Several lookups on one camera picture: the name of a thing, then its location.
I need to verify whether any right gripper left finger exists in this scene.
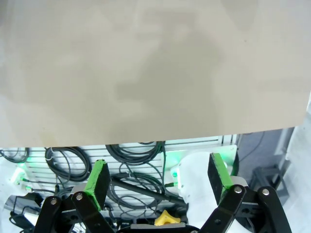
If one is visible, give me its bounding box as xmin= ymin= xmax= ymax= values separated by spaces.
xmin=34 ymin=159 xmax=115 ymax=233

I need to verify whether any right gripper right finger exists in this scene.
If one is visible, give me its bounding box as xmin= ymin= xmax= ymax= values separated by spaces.
xmin=200 ymin=152 xmax=292 ymax=233

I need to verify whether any yellow star knob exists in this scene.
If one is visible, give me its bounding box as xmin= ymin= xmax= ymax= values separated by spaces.
xmin=155 ymin=210 xmax=181 ymax=226

